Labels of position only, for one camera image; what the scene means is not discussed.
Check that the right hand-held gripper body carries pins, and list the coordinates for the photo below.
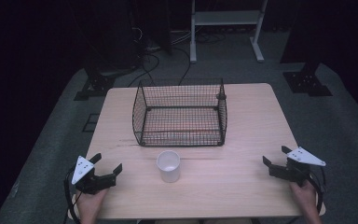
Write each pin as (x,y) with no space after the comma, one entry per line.
(292,174)

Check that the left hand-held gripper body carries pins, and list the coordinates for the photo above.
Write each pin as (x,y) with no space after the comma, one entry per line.
(97,183)

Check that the white cup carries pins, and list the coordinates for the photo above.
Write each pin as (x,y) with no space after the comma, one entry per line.
(168,169)

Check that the person's left hand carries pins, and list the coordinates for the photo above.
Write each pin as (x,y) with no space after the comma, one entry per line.
(90,202)

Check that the person's right hand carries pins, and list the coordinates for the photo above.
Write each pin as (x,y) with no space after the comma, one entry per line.
(304,194)

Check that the black stand base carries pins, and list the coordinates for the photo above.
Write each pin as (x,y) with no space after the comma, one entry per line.
(98,85)
(306,82)

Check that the white metal stand frame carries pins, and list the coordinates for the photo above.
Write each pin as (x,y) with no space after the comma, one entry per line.
(227,18)

